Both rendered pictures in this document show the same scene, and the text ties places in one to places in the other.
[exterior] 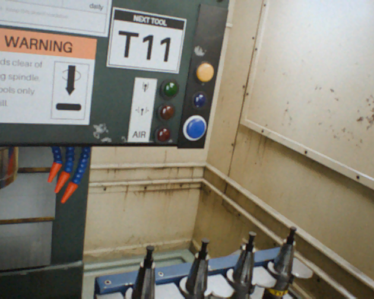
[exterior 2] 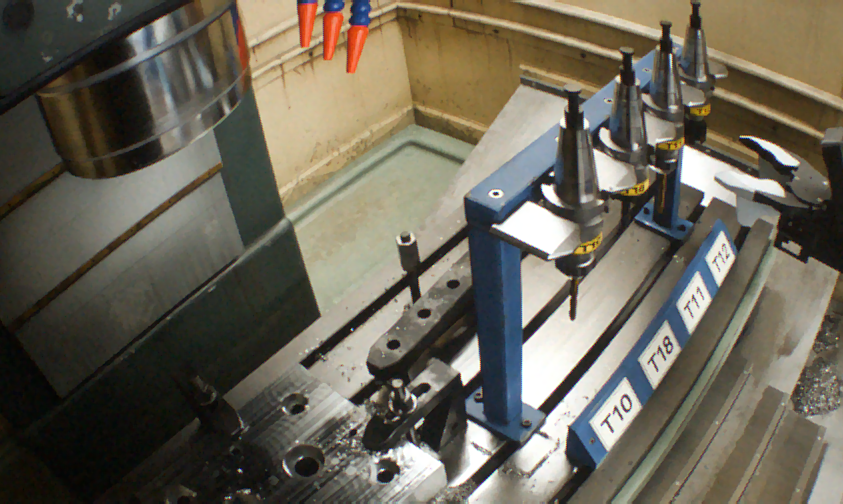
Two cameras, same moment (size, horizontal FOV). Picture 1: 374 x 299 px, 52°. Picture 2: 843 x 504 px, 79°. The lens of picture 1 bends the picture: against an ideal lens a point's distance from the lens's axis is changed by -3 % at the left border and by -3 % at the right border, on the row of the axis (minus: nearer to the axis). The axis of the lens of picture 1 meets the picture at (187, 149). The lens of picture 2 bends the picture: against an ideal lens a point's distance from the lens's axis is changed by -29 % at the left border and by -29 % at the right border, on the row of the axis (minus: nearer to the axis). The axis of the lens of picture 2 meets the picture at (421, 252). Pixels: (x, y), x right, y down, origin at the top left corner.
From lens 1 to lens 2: 0.32 m
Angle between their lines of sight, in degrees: 25
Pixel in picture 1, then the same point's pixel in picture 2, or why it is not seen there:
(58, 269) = (258, 252)
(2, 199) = (134, 177)
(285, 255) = (699, 47)
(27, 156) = not seen: hidden behind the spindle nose
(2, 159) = (235, 28)
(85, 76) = not seen: outside the picture
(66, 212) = (233, 145)
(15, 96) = not seen: outside the picture
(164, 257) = (383, 154)
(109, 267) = (303, 214)
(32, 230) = (197, 205)
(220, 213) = (456, 42)
